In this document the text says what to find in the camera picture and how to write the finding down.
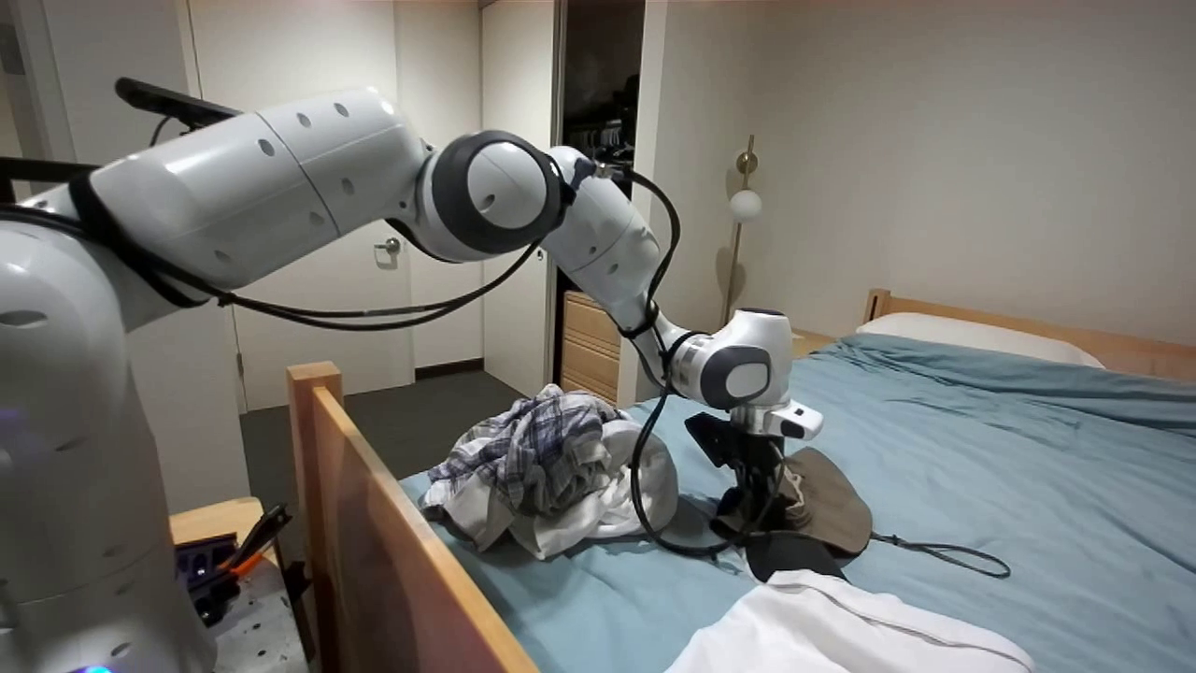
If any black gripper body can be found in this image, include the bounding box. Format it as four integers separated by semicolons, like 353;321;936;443
687;417;791;524

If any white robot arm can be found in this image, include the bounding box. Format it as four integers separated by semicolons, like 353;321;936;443
0;90;811;673

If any white folded cloth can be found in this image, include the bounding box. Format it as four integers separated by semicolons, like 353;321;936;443
667;574;1037;673

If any plaid shirt pile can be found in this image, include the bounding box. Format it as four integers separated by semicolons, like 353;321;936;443
424;387;677;560

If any wooden dresser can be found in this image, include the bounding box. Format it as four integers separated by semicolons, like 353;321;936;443
562;293;619;401

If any white pillow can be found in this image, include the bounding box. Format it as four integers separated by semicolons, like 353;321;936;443
857;316;1106;371

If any blue bed sheet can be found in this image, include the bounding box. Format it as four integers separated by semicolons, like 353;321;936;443
451;333;1196;673

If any wooden side table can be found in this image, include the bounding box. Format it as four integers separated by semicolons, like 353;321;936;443
168;499;277;586

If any white closet door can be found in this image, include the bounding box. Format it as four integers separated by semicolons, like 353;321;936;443
187;0;415;413

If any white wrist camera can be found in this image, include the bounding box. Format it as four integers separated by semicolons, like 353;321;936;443
765;401;822;437

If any wall lamp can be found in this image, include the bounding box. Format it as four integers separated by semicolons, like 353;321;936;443
725;144;763;303

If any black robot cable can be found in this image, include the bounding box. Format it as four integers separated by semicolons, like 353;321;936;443
70;135;741;560

